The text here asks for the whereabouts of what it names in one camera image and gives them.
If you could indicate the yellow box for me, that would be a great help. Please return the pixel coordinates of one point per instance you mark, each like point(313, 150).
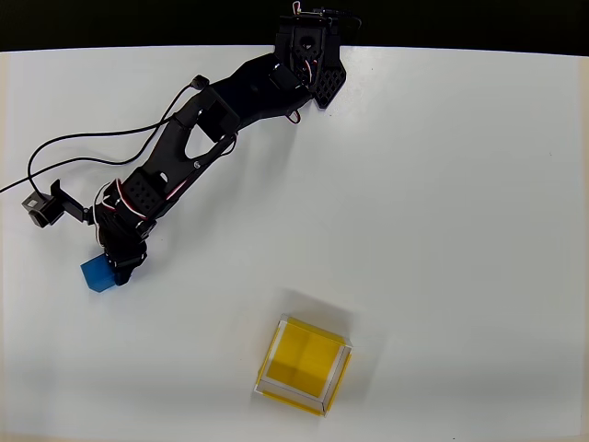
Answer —
point(301, 364)

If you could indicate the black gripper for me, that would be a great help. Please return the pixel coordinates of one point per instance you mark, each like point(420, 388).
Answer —
point(125, 263)

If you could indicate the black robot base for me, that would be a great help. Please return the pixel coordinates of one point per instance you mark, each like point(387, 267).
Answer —
point(329, 78)

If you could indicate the blue block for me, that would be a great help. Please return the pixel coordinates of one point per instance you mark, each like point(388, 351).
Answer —
point(97, 274)

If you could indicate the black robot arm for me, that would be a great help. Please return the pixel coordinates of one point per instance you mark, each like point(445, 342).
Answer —
point(207, 119)

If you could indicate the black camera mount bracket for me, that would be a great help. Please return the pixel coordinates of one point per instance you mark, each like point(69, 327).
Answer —
point(69, 202)

